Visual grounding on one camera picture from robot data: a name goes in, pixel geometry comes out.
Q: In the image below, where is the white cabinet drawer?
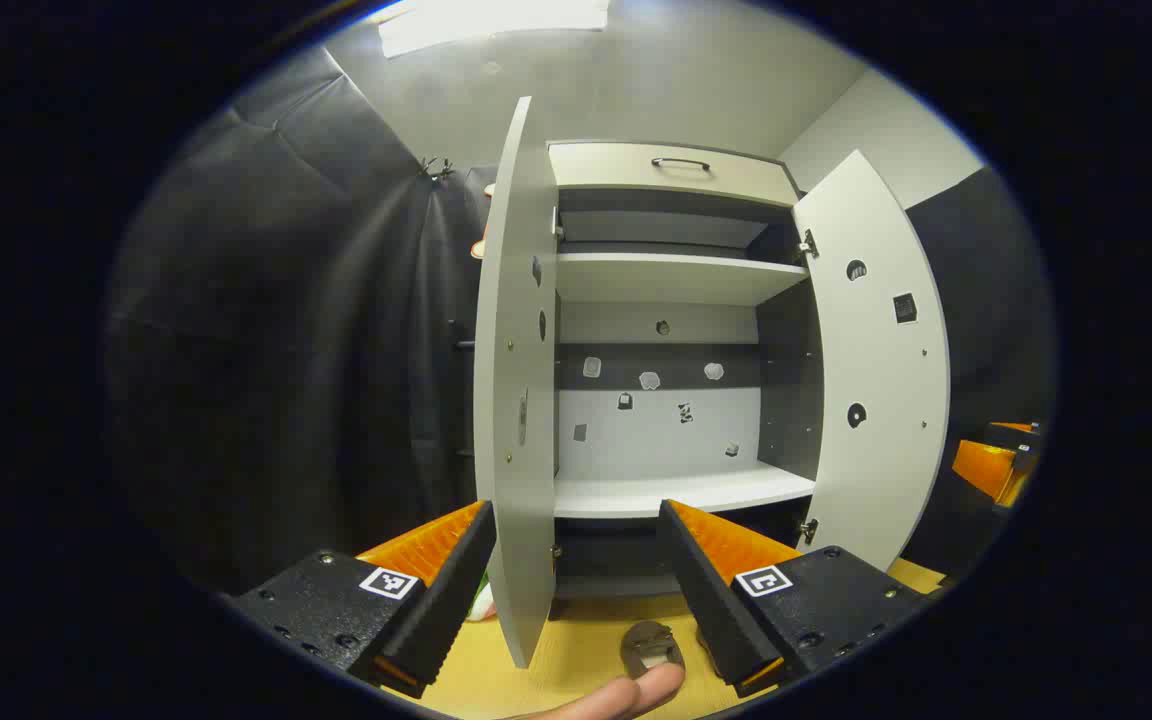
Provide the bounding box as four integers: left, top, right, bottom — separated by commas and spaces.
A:
548, 141, 802, 208

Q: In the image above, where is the white cabinet shelf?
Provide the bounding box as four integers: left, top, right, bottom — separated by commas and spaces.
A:
556, 252, 810, 306
554, 462, 817, 519

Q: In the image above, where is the black backdrop cloth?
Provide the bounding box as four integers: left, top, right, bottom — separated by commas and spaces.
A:
106, 45, 497, 596
901, 165, 1057, 576

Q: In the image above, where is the white cabinet door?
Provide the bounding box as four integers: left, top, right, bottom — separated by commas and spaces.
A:
473, 97, 562, 669
793, 150, 952, 571

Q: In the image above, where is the brown fuzzy shoe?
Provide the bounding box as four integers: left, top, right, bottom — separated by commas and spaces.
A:
620, 620, 687, 676

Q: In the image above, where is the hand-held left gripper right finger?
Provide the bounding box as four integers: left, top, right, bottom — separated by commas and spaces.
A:
658, 498, 927, 699

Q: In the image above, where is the white shoe cabinet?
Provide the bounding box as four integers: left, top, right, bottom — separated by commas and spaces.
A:
546, 140, 827, 601

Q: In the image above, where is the ceiling light panel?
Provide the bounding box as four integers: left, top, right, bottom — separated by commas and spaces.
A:
376, 0, 612, 59

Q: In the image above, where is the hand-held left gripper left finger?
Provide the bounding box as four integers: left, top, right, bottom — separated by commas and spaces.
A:
226, 500, 499, 699

